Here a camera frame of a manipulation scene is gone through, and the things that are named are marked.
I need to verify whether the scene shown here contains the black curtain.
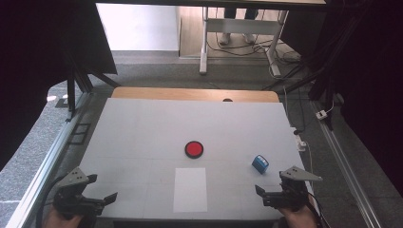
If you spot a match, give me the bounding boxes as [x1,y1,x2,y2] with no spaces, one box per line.
[0,0,118,172]
[279,0,403,198]

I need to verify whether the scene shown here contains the white paper sheet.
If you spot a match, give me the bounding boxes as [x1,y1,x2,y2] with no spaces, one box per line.
[172,167,208,214]

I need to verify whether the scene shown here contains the round red ink pad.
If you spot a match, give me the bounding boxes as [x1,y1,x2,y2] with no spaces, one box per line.
[184,141,204,160]

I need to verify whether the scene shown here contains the blue stamp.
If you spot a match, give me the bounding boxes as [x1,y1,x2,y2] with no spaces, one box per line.
[251,154,270,175]

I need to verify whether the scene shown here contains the hand-held gripper cable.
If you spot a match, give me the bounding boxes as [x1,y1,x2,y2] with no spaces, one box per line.
[35,175,69,228]
[304,189,333,228]

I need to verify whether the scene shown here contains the right hand-held gripper cable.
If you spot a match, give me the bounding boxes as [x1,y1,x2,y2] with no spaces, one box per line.
[304,189,333,228]

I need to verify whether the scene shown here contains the black floor cables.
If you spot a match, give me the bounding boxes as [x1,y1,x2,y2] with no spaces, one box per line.
[206,8,302,66]

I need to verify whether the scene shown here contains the wooden table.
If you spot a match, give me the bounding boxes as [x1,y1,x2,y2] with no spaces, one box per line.
[111,86,280,104]

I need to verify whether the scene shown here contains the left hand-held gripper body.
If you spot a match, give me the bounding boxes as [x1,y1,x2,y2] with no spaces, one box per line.
[52,166,106,220]

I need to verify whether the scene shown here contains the white desk frame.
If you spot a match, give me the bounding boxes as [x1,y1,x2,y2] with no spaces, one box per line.
[199,7,290,77]

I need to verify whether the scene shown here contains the aluminium rail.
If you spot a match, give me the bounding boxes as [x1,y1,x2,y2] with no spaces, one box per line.
[309,100,384,228]
[5,91,93,228]

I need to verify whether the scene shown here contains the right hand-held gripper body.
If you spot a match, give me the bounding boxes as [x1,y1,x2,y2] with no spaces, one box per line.
[262,165,323,213]

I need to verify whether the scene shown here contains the black metal stand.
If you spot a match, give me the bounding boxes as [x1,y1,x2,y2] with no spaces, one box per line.
[64,50,122,124]
[261,9,369,131]

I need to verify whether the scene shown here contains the person's right hand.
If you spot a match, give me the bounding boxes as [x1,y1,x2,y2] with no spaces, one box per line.
[278,194,319,228]

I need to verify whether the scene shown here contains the white power strip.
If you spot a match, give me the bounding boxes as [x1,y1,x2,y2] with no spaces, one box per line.
[290,126,308,152]

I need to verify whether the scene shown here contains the white table cover board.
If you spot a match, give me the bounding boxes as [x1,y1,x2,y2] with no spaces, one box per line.
[79,97,322,221]

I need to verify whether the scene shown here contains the left hand-held gripper cable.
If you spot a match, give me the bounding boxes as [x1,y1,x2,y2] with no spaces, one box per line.
[35,175,69,228]

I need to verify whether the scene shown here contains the person's left hand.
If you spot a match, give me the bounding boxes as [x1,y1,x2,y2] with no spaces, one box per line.
[42,205,85,228]

